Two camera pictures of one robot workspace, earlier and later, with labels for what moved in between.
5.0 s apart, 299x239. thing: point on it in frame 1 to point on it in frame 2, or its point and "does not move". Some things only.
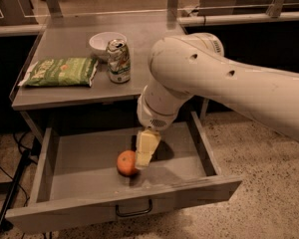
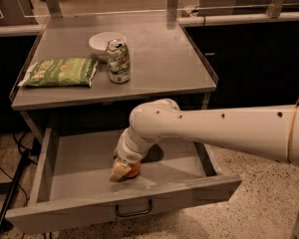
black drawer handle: [144, 211] does not move
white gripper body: [153, 119] to [129, 155]
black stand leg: [3, 225] does not move
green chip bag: [61, 72] does not move
